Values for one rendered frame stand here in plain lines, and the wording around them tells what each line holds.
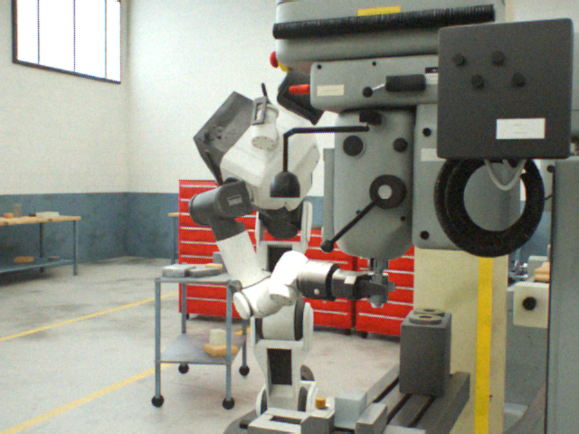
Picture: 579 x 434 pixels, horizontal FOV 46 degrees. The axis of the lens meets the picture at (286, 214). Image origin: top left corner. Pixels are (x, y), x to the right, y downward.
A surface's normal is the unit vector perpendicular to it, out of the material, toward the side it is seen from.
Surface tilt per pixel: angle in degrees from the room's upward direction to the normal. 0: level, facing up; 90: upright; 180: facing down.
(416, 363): 90
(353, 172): 90
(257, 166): 58
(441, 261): 90
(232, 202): 78
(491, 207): 90
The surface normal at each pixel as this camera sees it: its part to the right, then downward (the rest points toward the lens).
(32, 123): 0.91, 0.03
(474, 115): -0.41, 0.04
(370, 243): -0.35, 0.58
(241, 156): -0.13, -0.48
